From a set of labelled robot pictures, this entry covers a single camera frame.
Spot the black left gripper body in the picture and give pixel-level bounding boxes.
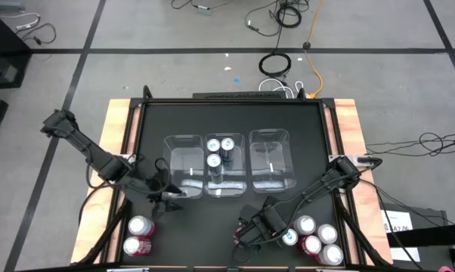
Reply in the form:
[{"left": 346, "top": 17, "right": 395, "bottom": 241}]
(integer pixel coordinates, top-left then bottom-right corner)
[{"left": 135, "top": 168, "right": 175, "bottom": 208}]

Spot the red Coca-Cola can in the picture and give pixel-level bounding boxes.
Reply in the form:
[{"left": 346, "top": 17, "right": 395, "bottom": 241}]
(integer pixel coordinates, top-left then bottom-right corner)
[
  {"left": 297, "top": 234, "right": 323, "bottom": 256},
  {"left": 233, "top": 226, "right": 246, "bottom": 247},
  {"left": 122, "top": 236, "right": 153, "bottom": 258}
]

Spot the black cabinet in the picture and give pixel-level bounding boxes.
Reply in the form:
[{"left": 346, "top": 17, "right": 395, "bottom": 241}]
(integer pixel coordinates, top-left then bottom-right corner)
[{"left": 0, "top": 7, "right": 33, "bottom": 90}]

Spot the black coiled floor cable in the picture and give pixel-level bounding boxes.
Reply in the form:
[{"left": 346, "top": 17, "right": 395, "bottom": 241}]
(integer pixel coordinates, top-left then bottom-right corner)
[
  {"left": 258, "top": 51, "right": 293, "bottom": 79},
  {"left": 274, "top": 3, "right": 302, "bottom": 29}
]

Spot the clear plastic bin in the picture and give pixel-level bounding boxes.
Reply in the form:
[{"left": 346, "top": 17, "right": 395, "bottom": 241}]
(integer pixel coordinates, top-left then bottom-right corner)
[
  {"left": 162, "top": 134, "right": 206, "bottom": 200},
  {"left": 203, "top": 132, "right": 248, "bottom": 199},
  {"left": 248, "top": 128, "right": 297, "bottom": 194}
]

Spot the white pink Spindrift can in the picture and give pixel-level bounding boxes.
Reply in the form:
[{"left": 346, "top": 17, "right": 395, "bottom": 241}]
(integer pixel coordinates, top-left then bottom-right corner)
[
  {"left": 127, "top": 215, "right": 156, "bottom": 237},
  {"left": 293, "top": 215, "right": 317, "bottom": 236},
  {"left": 317, "top": 223, "right": 339, "bottom": 245},
  {"left": 316, "top": 243, "right": 345, "bottom": 267}
]

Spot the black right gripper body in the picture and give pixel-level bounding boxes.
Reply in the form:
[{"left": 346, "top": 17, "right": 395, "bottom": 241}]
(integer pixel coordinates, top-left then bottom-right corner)
[{"left": 238, "top": 195, "right": 289, "bottom": 238}]

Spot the black device bar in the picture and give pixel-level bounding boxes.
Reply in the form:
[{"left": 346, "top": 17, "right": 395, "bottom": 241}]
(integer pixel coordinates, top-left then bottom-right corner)
[{"left": 192, "top": 91, "right": 289, "bottom": 100}]

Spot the white floor cable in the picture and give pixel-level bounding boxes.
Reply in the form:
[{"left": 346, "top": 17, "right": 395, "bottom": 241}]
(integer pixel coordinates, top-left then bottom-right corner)
[
  {"left": 258, "top": 77, "right": 305, "bottom": 98},
  {"left": 0, "top": 12, "right": 42, "bottom": 32}
]

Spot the wooden base board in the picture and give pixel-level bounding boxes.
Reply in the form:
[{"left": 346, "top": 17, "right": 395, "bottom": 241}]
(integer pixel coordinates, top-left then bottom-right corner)
[{"left": 70, "top": 98, "right": 394, "bottom": 265}]

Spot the black beam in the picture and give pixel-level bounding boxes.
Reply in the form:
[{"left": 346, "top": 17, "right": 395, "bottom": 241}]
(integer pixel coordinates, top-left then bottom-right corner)
[{"left": 385, "top": 221, "right": 455, "bottom": 249}]

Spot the black braided cable sleeve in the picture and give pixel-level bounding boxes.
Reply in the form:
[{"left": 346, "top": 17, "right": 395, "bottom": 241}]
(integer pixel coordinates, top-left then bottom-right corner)
[
  {"left": 75, "top": 196, "right": 134, "bottom": 266},
  {"left": 335, "top": 188, "right": 393, "bottom": 267}
]

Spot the white printed paper sheet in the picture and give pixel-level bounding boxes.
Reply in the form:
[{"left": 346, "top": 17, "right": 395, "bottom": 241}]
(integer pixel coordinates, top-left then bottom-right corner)
[{"left": 380, "top": 209, "right": 414, "bottom": 233}]

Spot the dark equipment case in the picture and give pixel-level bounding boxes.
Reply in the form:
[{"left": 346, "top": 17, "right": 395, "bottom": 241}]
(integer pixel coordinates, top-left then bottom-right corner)
[{"left": 380, "top": 203, "right": 455, "bottom": 272}]

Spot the thin black cable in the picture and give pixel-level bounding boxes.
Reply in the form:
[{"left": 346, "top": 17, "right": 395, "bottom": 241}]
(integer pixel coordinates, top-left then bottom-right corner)
[
  {"left": 78, "top": 175, "right": 113, "bottom": 228},
  {"left": 17, "top": 23, "right": 57, "bottom": 47}
]

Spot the orange floor cable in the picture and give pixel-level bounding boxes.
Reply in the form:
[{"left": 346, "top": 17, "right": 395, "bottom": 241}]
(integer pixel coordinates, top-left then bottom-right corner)
[{"left": 304, "top": 0, "right": 323, "bottom": 97}]

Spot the black cable with grey connector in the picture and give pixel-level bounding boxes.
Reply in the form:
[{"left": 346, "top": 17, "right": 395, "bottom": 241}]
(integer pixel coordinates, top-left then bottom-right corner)
[{"left": 170, "top": 0, "right": 237, "bottom": 16}]

